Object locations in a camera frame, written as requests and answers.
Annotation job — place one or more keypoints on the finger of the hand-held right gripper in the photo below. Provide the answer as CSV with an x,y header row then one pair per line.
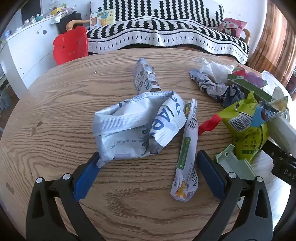
x,y
277,151

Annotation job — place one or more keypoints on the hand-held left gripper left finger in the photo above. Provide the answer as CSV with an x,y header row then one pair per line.
x,y
86,177

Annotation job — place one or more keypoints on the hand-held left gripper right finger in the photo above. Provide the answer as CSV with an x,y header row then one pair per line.
x,y
210,176

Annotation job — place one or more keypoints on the green snack bag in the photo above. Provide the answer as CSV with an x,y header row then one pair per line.
x,y
245,143

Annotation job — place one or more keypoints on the long white green wrapper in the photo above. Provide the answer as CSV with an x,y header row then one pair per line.
x,y
188,143

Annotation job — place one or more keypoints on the blue foil wrapper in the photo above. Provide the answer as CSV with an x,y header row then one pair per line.
x,y
263,113

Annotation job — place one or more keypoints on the red wrapper strip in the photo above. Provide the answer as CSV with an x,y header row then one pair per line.
x,y
211,122

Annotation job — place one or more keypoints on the large white blue bag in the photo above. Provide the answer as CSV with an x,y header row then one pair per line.
x,y
129,129

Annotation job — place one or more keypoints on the green carton box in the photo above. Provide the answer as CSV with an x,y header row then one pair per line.
x,y
254,91

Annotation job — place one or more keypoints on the clear plastic bag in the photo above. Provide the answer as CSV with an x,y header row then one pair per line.
x,y
275,83

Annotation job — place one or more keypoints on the white purple wrapper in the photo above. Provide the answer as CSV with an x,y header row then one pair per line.
x,y
215,89

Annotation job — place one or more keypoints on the small printed wrapper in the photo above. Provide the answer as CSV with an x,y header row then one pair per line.
x,y
144,76

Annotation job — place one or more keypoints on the brown curtain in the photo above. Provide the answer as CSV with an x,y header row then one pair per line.
x,y
272,39

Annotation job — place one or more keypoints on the red plastic chair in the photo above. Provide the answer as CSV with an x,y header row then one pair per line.
x,y
69,46

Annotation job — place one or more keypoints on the pink cartoon cushion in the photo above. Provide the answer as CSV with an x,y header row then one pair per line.
x,y
231,27

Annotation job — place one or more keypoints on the white cabinet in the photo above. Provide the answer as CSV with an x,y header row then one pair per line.
x,y
30,46

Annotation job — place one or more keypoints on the black white patterned blanket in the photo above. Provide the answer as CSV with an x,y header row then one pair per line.
x,y
161,30

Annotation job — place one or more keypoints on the wooden sofa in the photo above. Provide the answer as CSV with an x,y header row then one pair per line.
x,y
76,22

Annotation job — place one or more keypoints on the colourful picture book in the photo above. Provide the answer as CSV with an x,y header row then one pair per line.
x,y
103,17

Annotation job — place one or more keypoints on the black box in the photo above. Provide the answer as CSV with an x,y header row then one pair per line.
x,y
67,16

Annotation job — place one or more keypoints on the row of small jars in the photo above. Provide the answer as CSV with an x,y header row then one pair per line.
x,y
38,17

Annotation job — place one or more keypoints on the pile of paper clutter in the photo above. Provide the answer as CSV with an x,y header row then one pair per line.
x,y
57,11

